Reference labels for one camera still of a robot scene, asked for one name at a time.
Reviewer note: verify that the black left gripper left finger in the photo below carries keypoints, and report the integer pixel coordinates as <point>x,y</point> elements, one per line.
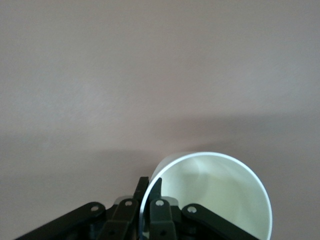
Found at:
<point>122,220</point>

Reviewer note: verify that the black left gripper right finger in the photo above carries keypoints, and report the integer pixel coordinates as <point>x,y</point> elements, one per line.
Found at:
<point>162,220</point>

